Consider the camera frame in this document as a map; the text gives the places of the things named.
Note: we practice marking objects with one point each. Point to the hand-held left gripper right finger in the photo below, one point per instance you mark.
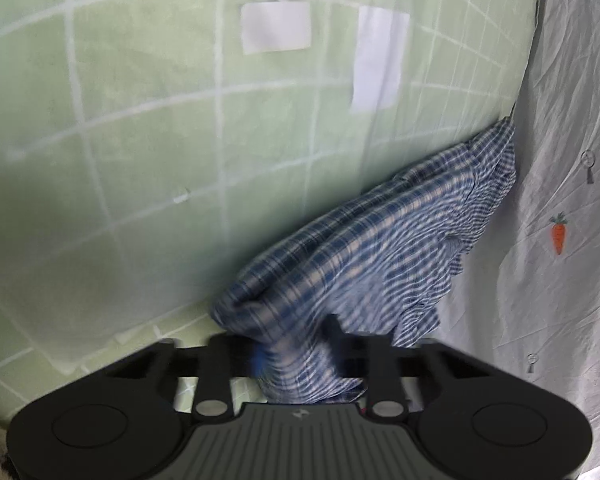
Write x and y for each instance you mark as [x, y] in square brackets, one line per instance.
[337, 345]

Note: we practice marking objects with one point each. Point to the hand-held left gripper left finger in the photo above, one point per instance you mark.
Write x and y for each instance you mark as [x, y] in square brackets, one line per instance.
[257, 362]

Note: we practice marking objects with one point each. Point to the blue plaid shirt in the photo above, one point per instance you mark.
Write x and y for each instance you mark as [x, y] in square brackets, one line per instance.
[380, 240]

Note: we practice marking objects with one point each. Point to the grey carrot print sheet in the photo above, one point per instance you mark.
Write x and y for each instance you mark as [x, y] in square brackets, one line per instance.
[555, 310]

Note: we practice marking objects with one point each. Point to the green grid bed sheet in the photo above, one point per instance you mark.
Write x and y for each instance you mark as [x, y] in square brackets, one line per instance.
[130, 160]

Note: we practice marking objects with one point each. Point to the white paper label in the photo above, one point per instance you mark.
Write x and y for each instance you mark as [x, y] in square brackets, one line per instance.
[275, 27]
[380, 60]

